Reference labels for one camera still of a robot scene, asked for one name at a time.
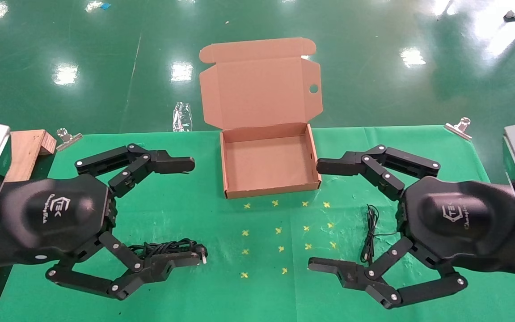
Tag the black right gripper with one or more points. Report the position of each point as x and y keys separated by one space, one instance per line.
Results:
x=454 y=219

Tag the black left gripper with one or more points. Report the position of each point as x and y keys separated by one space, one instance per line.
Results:
x=56 y=214

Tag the open brown cardboard box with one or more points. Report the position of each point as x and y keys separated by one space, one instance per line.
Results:
x=257 y=89

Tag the clear plastic bottle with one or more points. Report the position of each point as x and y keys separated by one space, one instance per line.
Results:
x=182 y=117

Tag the green table cloth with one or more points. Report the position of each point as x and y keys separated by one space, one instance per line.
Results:
x=239 y=295

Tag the metal binder clip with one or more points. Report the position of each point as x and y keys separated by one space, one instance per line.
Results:
x=67 y=139
x=459 y=127

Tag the wooden board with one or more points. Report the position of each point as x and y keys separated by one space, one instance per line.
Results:
x=27 y=152

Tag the blue tape scrap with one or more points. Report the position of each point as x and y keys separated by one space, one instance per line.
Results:
x=104 y=6

